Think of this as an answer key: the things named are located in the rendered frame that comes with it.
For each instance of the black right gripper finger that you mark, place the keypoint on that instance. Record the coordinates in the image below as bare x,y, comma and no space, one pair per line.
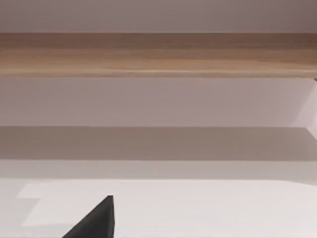
100,220

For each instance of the wooden shelf board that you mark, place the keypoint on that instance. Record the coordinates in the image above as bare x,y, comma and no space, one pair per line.
158,54

